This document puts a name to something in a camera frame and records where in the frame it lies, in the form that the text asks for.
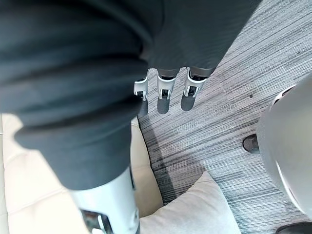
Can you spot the light grey square cushion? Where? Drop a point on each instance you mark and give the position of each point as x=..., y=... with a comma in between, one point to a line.
x=195, y=209

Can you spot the dark robot foot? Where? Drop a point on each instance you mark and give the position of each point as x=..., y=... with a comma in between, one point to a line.
x=251, y=143

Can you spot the cream leather sofa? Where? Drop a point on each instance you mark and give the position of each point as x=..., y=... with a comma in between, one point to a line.
x=22, y=185

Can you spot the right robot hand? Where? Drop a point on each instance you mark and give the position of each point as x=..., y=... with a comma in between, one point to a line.
x=73, y=73

